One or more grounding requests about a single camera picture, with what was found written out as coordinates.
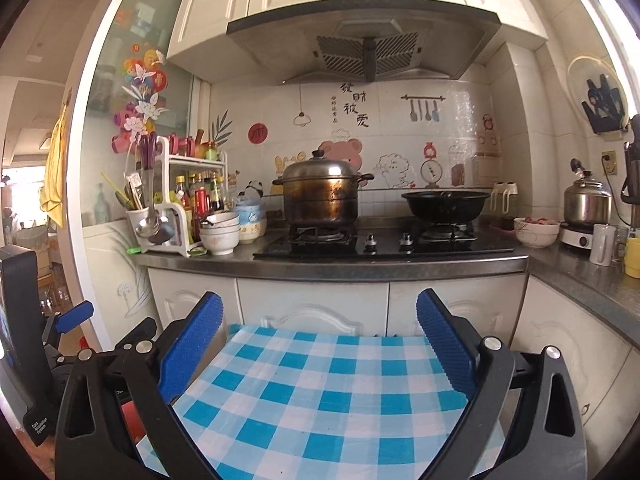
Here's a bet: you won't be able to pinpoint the grey kitchen countertop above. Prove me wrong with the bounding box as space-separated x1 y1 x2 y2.
135 230 640 333

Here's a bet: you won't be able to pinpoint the black knife holder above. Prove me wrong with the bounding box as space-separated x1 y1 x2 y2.
581 74 628 133

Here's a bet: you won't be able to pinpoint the white patterned bowl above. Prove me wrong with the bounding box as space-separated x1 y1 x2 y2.
514 216 561 248

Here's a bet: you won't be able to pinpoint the white oil container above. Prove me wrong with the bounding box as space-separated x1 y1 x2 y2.
490 181 519 216

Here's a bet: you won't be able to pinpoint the white kitchen rack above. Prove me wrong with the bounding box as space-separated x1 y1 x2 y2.
125 132 231 258

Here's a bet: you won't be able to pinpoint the white hot plate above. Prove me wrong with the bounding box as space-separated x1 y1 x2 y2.
557 222 596 250

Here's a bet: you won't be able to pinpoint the round glass lid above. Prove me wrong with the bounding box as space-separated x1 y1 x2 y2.
566 55 631 133

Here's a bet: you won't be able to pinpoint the cartoon bear wall sticker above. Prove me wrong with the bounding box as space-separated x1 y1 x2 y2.
318 129 363 171

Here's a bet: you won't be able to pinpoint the stacked white bowls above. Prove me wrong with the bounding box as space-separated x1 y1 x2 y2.
200 211 241 256

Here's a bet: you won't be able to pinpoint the black appliance with cord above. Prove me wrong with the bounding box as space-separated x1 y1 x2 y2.
620 112 640 203

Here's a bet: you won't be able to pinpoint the yellow green stick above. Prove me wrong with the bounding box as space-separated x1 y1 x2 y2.
102 172 127 197

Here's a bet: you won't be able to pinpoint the black gas stove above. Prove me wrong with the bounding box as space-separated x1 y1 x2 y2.
252 225 516 261

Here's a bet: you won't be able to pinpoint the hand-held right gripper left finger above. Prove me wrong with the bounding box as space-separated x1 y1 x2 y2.
54 290 224 480

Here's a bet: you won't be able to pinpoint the yellow hanging cloth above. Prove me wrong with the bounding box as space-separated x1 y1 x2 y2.
40 105 68 228

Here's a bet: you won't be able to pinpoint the yellow cup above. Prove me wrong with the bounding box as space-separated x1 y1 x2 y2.
624 237 640 278

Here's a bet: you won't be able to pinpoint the colourful flower decorations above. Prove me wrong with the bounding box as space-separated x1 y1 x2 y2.
112 45 168 153

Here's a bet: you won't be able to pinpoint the clear glass cup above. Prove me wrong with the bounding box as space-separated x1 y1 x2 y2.
612 225 630 261

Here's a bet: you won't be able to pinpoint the white lower kitchen cabinet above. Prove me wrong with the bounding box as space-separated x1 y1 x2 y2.
145 265 640 480

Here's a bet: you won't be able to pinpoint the steel ladle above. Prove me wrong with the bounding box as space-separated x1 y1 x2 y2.
135 215 176 246

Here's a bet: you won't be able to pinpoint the steel steamer pot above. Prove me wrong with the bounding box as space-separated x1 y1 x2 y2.
272 150 375 227

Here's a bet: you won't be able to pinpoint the steel kettle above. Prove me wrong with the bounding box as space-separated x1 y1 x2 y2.
564 159 613 228

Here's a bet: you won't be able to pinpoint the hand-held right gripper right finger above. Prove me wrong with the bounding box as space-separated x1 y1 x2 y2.
416 287 587 480

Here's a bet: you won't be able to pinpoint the white mug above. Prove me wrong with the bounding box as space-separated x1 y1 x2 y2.
590 223 618 267

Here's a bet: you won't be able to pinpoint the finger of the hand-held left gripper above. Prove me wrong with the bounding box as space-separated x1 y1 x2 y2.
42 301 95 361

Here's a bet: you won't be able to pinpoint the row of condiment bottles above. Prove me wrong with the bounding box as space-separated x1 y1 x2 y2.
172 170 227 231

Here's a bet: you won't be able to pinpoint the black wok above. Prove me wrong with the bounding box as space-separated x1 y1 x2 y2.
401 189 492 223

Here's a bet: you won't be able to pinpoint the grey range hood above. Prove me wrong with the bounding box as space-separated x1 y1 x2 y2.
226 7 502 86

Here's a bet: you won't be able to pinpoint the blue white ceramic jar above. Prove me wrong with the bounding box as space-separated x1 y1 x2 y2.
235 202 267 245

